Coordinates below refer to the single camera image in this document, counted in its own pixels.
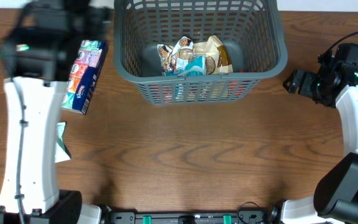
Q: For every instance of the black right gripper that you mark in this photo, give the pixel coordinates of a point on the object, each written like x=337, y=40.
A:
x=304, y=88

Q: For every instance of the brown white grain bag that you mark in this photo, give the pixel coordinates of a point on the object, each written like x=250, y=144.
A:
x=187, y=49
x=224, y=64

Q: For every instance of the teal white pouch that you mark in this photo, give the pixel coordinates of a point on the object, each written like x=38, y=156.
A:
x=182, y=67

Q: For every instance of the orange spaghetti packet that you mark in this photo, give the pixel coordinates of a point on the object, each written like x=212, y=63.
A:
x=196, y=92

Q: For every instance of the Kleenex tissue multipack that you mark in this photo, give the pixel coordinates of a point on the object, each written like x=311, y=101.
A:
x=84, y=75

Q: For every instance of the teal white packet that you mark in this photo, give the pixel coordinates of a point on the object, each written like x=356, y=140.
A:
x=61, y=151

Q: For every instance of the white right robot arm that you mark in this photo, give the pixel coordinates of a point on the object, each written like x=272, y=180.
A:
x=335, y=199

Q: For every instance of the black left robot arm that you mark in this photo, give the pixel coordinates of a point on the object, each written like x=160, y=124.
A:
x=37, y=56

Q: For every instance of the grey plastic mesh basket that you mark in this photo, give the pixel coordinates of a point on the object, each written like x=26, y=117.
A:
x=251, y=32

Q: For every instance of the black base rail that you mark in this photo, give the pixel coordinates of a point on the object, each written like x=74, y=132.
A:
x=248, y=212

